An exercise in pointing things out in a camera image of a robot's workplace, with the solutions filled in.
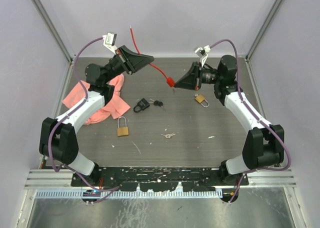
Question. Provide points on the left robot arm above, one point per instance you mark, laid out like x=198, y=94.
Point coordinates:
x=58, y=137

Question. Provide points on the black padlock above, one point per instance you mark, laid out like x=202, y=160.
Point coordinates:
x=141, y=105

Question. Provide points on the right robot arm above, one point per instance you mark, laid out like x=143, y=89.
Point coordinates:
x=263, y=145

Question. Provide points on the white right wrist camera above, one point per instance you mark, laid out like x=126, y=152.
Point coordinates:
x=202, y=53

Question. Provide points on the slotted cable duct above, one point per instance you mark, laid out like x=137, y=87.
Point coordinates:
x=89, y=194

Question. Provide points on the small brass padlock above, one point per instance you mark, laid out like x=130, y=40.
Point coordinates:
x=201, y=100

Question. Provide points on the aluminium frame rail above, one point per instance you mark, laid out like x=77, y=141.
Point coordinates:
x=48, y=178

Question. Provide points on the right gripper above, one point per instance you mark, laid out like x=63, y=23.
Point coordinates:
x=190, y=81

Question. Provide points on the black-headed key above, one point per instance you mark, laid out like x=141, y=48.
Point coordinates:
x=159, y=104

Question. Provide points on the pink cloth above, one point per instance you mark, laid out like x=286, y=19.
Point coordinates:
x=115, y=108

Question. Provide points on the red cable seal lock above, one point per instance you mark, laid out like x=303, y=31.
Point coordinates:
x=169, y=80

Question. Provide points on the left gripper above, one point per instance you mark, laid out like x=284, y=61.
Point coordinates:
x=131, y=61

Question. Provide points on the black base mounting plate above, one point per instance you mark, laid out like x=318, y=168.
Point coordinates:
x=158, y=179

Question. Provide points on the large brass padlock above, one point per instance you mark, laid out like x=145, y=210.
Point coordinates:
x=122, y=131

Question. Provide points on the silver brass lock keys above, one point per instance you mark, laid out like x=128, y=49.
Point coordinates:
x=168, y=136

